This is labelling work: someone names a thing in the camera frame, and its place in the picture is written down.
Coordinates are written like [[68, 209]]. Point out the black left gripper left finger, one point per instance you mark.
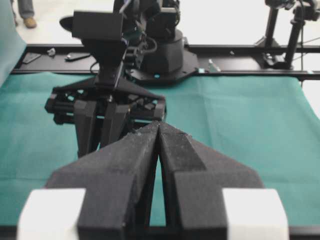
[[118, 180]]

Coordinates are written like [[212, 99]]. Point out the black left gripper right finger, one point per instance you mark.
[[194, 175]]

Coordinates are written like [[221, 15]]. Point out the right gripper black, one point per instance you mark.
[[108, 94]]

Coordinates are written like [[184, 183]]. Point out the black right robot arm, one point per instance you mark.
[[137, 41]]

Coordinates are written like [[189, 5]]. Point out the green cloth mat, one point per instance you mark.
[[264, 122]]

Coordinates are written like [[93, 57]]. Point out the person leg and shoe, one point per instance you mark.
[[27, 13]]

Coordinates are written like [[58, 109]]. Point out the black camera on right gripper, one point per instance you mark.
[[101, 25]]

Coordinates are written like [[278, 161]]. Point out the small metal bracket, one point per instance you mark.
[[212, 67]]

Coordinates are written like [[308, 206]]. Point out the black table frame rail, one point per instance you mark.
[[233, 60]]

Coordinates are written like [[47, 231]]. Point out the black camera stand post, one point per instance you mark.
[[268, 40]]

